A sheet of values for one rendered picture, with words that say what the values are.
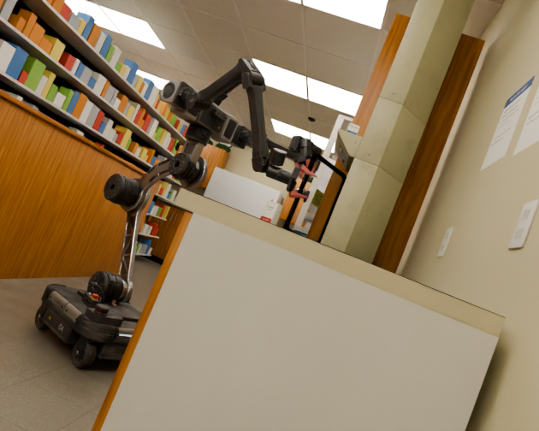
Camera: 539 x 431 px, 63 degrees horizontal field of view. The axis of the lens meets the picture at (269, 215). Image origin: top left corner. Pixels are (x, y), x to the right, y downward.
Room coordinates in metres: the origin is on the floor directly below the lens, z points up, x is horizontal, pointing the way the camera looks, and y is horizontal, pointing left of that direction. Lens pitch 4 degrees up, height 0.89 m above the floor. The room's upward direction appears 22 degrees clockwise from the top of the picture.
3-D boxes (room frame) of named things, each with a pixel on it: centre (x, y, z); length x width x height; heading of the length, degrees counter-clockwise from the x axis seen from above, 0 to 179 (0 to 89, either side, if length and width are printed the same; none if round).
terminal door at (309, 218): (2.13, -0.18, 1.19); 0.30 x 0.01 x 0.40; 137
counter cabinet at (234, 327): (1.91, -0.31, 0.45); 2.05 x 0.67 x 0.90; 171
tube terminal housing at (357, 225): (2.07, -0.40, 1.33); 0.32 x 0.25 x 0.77; 171
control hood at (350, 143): (2.10, -0.22, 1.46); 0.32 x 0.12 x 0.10; 171
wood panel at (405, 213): (2.29, -0.46, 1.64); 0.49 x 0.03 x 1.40; 81
